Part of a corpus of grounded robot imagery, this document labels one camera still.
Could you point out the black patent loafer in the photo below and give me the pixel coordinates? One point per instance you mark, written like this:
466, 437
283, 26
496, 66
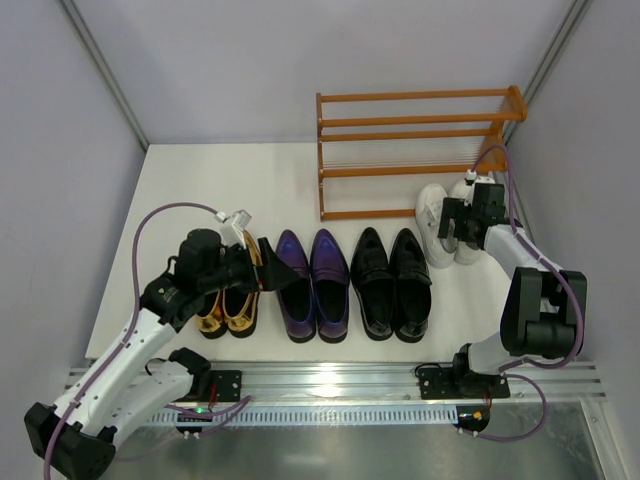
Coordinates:
412, 288
374, 285

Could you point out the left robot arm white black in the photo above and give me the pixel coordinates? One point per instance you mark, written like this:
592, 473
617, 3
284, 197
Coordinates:
79, 434

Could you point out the aluminium mounting rail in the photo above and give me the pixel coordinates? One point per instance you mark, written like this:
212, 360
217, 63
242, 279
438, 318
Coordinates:
324, 383

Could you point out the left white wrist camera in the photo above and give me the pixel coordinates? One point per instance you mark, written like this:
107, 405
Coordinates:
232, 227

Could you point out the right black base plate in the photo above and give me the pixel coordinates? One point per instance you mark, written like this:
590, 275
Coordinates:
438, 382

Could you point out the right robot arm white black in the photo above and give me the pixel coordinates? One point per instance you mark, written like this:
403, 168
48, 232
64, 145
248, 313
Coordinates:
543, 319

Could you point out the purple loafer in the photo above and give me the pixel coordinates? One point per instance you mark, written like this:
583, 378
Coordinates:
296, 300
330, 284

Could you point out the left purple loafer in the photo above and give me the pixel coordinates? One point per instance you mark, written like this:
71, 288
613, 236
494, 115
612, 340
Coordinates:
296, 300

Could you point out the slotted grey cable duct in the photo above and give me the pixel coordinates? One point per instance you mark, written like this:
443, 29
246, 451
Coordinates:
326, 415

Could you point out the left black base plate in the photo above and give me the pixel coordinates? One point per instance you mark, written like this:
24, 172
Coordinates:
221, 386

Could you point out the right purple loafer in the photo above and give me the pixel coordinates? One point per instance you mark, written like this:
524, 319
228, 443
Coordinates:
330, 284

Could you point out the left gold loafer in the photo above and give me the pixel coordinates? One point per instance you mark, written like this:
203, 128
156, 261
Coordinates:
210, 321

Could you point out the orange wooden shoe shelf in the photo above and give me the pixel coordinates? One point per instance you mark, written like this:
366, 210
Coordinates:
464, 130

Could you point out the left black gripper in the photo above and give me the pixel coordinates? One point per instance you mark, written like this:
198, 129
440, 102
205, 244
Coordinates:
256, 272

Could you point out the white sneaker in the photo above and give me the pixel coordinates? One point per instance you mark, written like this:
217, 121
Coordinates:
439, 251
467, 254

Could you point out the right aluminium corner post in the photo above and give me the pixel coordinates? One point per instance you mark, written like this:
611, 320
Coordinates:
555, 44

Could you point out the right gold loafer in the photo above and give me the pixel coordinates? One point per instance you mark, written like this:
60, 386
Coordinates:
240, 311

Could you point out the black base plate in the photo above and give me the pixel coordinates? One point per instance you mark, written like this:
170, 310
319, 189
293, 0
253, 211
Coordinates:
438, 382
221, 386

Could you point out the gold loafer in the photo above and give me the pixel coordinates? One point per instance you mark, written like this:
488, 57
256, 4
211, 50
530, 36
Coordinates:
210, 321
240, 311

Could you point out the aluminium corner post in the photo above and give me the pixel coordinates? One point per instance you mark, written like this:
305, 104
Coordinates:
555, 44
97, 58

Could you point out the left aluminium corner post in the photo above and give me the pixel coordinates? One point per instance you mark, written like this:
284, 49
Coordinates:
97, 58

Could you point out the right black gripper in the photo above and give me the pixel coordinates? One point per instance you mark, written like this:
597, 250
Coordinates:
451, 226

